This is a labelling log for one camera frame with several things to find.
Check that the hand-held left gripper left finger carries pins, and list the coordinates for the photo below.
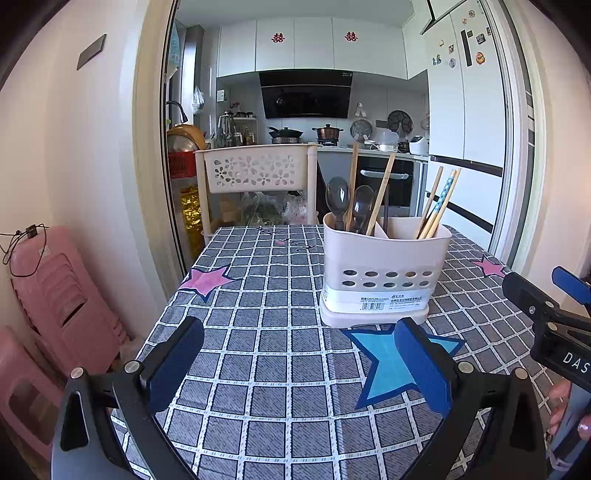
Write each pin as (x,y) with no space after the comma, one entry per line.
(173,364)

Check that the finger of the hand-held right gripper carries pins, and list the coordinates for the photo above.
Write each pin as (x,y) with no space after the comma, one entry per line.
(572,284)
(526,293)

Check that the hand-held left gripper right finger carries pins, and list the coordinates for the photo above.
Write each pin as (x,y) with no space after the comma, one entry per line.
(425,369)

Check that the white plastic utensil holder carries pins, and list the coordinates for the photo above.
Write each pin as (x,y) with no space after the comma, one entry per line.
(383,258)

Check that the blue patterned chopstick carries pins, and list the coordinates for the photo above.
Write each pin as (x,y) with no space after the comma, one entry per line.
(444,194)

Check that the person's right hand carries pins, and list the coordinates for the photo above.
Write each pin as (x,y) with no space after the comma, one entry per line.
(557,406)

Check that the checked grey tablecloth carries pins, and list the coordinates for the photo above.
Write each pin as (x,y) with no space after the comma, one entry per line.
(268,332)

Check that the stack of pink stools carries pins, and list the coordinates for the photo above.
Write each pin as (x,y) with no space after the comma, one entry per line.
(60,295)

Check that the small pink plastic stool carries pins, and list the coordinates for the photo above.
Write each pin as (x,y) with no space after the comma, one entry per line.
(23,369)

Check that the golden foil bag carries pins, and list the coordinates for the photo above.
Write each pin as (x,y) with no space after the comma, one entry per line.
(191,207)

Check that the black built-in oven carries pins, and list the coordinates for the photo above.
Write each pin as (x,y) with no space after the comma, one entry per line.
(401,184)

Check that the vegetables in plastic bag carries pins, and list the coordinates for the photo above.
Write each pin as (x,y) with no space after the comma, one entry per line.
(261,210)

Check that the white rice cooker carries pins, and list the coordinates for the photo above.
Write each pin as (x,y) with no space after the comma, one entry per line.
(419,145)

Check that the white refrigerator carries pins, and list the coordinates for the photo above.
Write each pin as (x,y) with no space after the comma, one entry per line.
(466,115)

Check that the clear plastic bag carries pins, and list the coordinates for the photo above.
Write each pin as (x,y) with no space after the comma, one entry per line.
(295,210)

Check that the red plastic basket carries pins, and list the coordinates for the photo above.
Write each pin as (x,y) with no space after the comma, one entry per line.
(181,165)

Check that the white plastic container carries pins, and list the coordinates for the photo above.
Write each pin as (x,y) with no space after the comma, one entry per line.
(387,139)

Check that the black round rack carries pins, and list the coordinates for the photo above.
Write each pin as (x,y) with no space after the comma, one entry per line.
(399,121)

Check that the grey kitchen base cabinet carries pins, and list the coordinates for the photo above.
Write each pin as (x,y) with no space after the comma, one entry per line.
(334,164)

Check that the golden round tray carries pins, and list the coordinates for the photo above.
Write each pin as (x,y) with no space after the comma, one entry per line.
(184,137)

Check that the steel steamer rack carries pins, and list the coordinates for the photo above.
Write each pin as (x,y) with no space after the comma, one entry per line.
(360,130)

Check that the group of fridge magnets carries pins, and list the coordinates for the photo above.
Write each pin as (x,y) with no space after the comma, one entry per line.
(480,58)

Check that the seasoning bottle rack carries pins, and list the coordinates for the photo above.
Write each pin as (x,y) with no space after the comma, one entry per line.
(238,131)

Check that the steel pot with lid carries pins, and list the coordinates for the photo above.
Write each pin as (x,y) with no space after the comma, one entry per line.
(328,131)

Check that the black wok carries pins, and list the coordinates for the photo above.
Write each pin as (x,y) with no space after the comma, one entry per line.
(285,134)

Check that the black kitchen faucet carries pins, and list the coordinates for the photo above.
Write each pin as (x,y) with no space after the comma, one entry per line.
(178,105)

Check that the hanging plastic bag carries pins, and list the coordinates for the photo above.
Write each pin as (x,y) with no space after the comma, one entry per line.
(198,101)

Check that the black range hood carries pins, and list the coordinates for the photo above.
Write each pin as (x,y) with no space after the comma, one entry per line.
(304,94)

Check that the red paper-cut sticker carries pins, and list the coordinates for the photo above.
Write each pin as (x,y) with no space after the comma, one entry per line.
(278,37)
(351,36)

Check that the white sliding door frame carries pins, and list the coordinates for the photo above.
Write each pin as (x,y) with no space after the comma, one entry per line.
(524,138)

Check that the grey wall switch panel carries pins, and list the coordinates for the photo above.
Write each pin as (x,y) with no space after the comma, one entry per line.
(91,51)

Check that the white wall cabinets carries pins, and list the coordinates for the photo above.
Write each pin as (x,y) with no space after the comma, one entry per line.
(314,46)

